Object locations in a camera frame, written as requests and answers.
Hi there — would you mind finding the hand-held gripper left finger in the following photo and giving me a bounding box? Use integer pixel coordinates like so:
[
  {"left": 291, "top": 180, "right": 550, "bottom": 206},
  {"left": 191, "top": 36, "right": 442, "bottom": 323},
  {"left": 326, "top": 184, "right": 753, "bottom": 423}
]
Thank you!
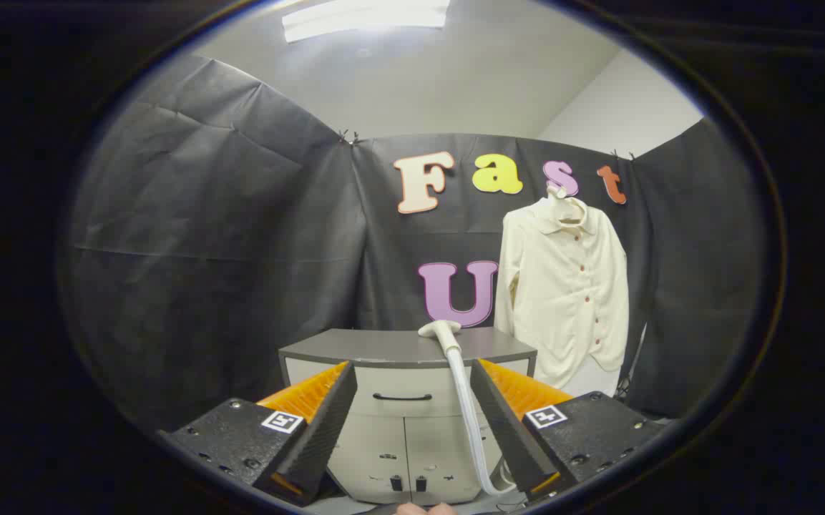
[{"left": 157, "top": 360, "right": 358, "bottom": 507}]

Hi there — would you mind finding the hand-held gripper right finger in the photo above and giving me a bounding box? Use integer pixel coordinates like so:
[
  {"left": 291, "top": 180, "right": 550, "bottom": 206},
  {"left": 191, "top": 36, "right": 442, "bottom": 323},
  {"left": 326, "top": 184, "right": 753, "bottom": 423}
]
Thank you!
[{"left": 469, "top": 358, "right": 670, "bottom": 501}]

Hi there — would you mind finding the white garment steamer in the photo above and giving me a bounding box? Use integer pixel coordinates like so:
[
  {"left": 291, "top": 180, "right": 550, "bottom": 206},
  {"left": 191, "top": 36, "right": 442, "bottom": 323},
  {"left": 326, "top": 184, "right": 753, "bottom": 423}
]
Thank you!
[{"left": 418, "top": 320, "right": 520, "bottom": 497}]

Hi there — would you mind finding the cream button-up shirt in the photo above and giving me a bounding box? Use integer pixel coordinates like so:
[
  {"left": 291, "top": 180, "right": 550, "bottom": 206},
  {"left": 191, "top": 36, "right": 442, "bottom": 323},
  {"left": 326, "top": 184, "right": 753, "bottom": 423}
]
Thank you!
[{"left": 494, "top": 193, "right": 630, "bottom": 391}]

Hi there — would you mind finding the white mannequin torso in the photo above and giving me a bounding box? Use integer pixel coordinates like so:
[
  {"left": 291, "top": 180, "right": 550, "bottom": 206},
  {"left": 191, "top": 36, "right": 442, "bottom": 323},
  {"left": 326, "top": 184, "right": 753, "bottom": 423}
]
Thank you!
[{"left": 545, "top": 183, "right": 625, "bottom": 398}]

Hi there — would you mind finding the grey-top white cabinet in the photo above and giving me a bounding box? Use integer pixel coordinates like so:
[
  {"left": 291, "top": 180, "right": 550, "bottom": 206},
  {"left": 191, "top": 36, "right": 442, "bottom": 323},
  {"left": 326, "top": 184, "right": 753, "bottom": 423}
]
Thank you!
[{"left": 278, "top": 328, "right": 538, "bottom": 506}]

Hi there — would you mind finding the black backdrop cloth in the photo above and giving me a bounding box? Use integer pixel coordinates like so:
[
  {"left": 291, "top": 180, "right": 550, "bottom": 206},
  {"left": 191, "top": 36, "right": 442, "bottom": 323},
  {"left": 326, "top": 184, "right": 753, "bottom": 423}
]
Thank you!
[{"left": 62, "top": 56, "right": 767, "bottom": 433}]

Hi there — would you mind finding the ceiling light panel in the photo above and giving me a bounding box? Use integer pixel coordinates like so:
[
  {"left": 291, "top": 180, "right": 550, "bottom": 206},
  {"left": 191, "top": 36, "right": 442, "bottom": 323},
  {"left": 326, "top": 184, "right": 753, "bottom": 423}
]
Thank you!
[{"left": 282, "top": 0, "right": 451, "bottom": 44}]

